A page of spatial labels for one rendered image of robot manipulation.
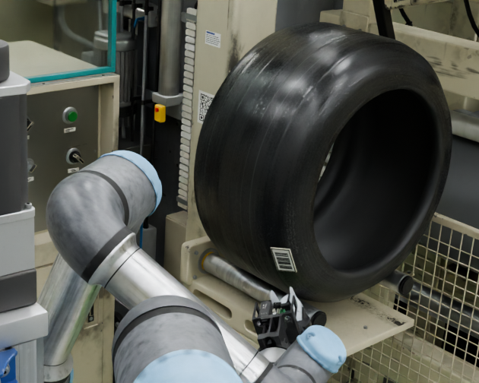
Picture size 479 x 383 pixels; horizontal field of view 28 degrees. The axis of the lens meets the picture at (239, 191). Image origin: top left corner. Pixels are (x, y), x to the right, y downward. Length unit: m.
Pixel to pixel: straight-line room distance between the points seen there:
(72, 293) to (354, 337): 0.76
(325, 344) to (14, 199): 0.53
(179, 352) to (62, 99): 1.36
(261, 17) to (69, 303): 0.83
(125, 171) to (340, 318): 0.87
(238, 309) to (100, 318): 0.48
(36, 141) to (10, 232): 1.04
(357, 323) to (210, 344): 1.25
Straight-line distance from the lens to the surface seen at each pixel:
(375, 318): 2.18
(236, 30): 2.04
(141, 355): 0.91
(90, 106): 2.23
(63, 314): 1.56
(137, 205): 1.42
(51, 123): 2.18
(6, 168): 1.11
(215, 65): 2.09
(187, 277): 2.12
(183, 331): 0.92
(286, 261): 1.80
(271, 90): 1.79
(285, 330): 1.61
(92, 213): 1.33
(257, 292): 2.01
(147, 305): 0.97
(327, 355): 1.41
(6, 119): 1.10
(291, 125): 1.73
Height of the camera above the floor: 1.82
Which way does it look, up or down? 21 degrees down
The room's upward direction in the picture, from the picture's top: 4 degrees clockwise
